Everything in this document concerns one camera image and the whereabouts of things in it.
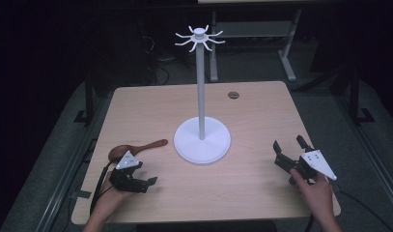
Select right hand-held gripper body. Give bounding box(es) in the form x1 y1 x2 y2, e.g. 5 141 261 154
274 149 338 187

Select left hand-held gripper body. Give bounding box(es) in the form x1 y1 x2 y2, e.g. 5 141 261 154
108 150 150 194

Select brown wooden spoon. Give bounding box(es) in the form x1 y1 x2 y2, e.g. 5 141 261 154
107 138 169 163

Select white hook stand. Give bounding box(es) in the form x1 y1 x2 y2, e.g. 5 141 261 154
173 24 232 165

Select person's right hand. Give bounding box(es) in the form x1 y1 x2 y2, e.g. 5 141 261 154
289 168 335 224

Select person's left hand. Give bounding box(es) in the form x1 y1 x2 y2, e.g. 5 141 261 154
92 173 134 224

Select grey tape strip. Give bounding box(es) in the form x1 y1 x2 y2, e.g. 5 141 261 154
70 189 93 200

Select black metal stand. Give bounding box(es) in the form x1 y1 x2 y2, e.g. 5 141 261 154
332 62 377 128
73 72 96 128

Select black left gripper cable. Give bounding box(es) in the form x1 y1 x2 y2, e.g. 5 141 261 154
89 160 116 217

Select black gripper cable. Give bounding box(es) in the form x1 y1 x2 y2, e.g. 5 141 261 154
89 160 116 217
328 179 393 232

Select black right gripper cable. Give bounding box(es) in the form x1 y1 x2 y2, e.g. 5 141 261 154
328 179 393 232

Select white desk frame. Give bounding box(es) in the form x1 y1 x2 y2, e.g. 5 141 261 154
209 9 303 83

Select black floor cables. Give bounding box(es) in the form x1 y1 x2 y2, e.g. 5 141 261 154
141 34 177 87

